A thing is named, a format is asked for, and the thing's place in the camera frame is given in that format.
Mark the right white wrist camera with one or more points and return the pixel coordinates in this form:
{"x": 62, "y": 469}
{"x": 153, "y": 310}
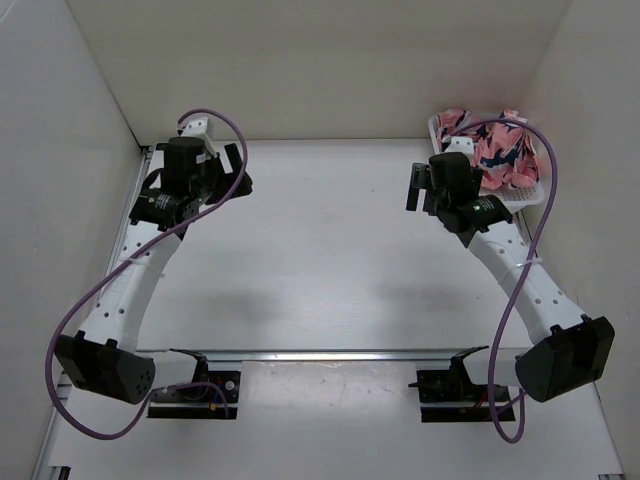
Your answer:
{"x": 461, "y": 144}

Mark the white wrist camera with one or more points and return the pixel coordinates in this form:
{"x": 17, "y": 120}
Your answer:
{"x": 201, "y": 128}
{"x": 461, "y": 144}

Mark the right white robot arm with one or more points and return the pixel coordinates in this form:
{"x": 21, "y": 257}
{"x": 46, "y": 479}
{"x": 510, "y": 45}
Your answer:
{"x": 569, "y": 349}

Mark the pink shark print shorts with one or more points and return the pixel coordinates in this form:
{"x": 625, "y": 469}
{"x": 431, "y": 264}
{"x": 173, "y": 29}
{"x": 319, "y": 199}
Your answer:
{"x": 503, "y": 152}

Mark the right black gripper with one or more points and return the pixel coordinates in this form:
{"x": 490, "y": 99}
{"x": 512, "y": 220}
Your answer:
{"x": 420, "y": 178}

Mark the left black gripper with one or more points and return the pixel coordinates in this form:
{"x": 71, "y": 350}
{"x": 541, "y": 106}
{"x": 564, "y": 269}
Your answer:
{"x": 242, "y": 188}

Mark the white plastic basket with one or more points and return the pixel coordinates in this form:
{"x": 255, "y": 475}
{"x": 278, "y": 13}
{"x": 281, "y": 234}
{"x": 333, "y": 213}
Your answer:
{"x": 514, "y": 199}

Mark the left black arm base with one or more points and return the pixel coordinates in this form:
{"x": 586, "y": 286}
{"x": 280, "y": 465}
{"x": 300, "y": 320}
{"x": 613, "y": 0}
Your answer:
{"x": 187, "y": 387}

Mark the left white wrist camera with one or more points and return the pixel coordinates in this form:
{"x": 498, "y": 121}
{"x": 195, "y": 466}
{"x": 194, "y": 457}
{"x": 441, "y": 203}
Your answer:
{"x": 201, "y": 128}

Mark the aluminium frame rail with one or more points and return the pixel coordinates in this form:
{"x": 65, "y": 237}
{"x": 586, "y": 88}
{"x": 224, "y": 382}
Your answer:
{"x": 328, "y": 296}

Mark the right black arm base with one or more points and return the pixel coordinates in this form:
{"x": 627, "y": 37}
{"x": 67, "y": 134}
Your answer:
{"x": 454, "y": 390}

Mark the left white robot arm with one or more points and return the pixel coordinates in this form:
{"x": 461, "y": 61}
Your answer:
{"x": 101, "y": 356}

